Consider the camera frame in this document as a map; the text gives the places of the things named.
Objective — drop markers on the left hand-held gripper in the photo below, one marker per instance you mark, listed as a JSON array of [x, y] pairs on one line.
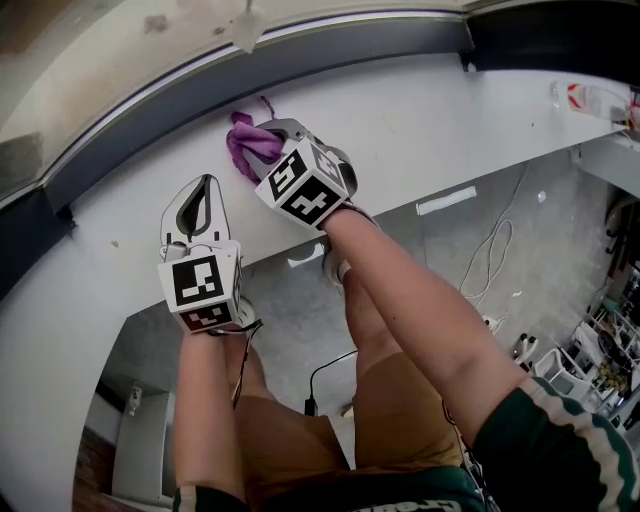
[[197, 280]]

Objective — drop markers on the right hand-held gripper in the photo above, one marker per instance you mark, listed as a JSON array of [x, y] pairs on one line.
[[300, 185]]

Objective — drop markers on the purple cloth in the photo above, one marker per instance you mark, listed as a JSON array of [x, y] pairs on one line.
[[250, 140]]

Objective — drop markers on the person's left forearm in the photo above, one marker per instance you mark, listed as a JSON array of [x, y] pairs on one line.
[[205, 425]]

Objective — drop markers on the person's right forearm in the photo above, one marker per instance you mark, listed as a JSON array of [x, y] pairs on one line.
[[425, 325]]

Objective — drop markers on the person's left leg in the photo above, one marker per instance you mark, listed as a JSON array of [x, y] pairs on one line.
[[257, 380]]

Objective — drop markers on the person's leg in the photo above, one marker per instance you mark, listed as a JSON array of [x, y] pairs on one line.
[[365, 320], [257, 380]]

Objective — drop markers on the white floor tape strip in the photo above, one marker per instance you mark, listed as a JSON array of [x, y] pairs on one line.
[[445, 201]]

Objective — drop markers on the person's right leg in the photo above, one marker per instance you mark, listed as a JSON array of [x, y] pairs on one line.
[[365, 320]]

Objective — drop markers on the brown shorts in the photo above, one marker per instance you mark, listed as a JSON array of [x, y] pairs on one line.
[[290, 450]]

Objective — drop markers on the white power strip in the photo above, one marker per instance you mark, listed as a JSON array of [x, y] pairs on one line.
[[492, 322]]

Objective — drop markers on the clear plastic water bottle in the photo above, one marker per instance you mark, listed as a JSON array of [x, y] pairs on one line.
[[590, 100]]

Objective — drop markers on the white cabinet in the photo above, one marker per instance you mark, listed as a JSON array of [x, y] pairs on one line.
[[617, 165]]

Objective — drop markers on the red pink packet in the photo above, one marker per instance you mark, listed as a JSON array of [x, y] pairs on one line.
[[635, 112]]

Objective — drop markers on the green shirt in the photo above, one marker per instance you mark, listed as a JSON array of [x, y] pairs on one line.
[[540, 450]]

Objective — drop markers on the black window frame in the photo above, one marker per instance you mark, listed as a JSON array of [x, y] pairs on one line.
[[350, 50]]

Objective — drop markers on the white wall sensor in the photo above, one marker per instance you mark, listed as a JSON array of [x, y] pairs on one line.
[[135, 400]]

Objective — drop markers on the white chair frame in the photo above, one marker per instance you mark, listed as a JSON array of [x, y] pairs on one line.
[[555, 370]]

